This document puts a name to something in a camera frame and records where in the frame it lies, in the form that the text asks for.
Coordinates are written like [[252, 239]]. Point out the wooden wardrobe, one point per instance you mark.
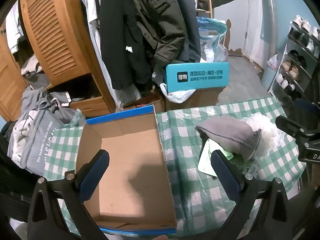
[[10, 80]]

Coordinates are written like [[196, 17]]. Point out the black coat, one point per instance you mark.
[[120, 42]]

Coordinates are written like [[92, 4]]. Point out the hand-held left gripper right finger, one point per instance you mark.
[[225, 177]]

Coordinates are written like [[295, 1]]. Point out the black bag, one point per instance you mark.
[[12, 167]]

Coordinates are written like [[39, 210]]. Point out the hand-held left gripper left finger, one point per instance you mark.
[[92, 177]]

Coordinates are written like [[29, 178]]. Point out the hanging dark jackets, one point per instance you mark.
[[93, 30]]

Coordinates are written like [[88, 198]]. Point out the brown cardboard box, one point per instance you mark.
[[205, 100], [155, 103]]

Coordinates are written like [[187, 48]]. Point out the grey hoodie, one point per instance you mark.
[[37, 100]]

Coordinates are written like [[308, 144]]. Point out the green white checked tablecloth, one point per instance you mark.
[[185, 135]]

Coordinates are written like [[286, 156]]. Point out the white red plastic bag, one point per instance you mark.
[[273, 62]]

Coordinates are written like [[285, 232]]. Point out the grey printed laundry bag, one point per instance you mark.
[[42, 142]]

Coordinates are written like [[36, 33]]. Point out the blue-sided cardboard box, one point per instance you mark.
[[130, 155]]

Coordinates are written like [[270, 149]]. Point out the white crumpled plastic bag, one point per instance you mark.
[[177, 97]]

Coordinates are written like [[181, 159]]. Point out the blue white plastic sack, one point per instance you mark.
[[210, 35]]

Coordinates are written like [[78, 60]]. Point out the white door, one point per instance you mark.
[[253, 17]]

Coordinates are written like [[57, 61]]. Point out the teal printed box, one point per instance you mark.
[[200, 77]]

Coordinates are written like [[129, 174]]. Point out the louvered wooden wardrobe door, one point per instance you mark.
[[50, 30]]

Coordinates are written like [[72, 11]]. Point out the grey shoe rack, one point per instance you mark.
[[303, 52]]

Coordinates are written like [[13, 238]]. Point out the green glitter cloth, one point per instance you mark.
[[205, 162]]

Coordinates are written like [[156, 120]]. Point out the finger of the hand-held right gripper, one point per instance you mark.
[[306, 107], [292, 127]]

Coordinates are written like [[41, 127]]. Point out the group of shoes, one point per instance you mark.
[[292, 67]]

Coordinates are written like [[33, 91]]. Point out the olive green jacket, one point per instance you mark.
[[160, 30]]

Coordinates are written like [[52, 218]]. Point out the light grey sock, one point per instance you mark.
[[225, 132]]

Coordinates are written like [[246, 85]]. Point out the white blue-printed plastic bag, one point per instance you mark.
[[270, 135]]

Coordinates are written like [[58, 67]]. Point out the dark blue coat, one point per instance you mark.
[[190, 30]]

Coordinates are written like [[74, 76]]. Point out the pile of clothes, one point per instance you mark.
[[32, 67]]

